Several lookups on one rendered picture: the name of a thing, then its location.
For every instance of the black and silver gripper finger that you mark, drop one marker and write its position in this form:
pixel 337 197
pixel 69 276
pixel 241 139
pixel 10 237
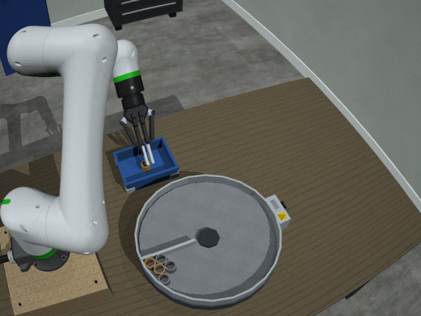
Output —
pixel 138 136
pixel 148 138

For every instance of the blue square tray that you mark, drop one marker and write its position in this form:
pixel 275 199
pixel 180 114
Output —
pixel 129 160

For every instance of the bronze bushing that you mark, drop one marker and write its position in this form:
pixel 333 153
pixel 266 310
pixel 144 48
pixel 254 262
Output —
pixel 150 259
pixel 159 266
pixel 145 169

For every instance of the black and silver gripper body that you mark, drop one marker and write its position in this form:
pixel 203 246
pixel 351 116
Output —
pixel 129 105

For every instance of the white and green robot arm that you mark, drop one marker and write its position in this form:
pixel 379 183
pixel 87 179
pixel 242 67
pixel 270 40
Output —
pixel 87 57

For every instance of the grey metal bushing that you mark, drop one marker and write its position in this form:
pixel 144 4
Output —
pixel 164 275
pixel 170 262
pixel 160 256

